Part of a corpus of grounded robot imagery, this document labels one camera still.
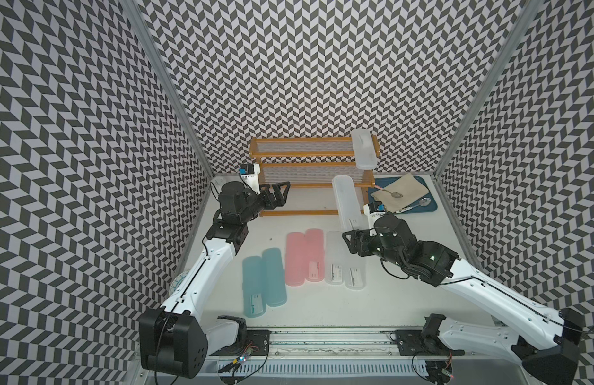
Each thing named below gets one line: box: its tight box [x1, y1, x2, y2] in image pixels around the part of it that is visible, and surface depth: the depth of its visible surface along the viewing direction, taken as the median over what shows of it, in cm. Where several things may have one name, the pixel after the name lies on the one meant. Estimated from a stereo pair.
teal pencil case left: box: [242, 255, 267, 318], surface depth 86 cm
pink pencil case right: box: [305, 228, 325, 283], surface depth 93 cm
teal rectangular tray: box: [367, 175, 438, 215], surface depth 105 cm
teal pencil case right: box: [262, 247, 288, 308], surface depth 88 cm
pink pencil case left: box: [284, 231, 306, 287], surface depth 92 cm
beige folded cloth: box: [370, 172, 430, 214], surface depth 111 cm
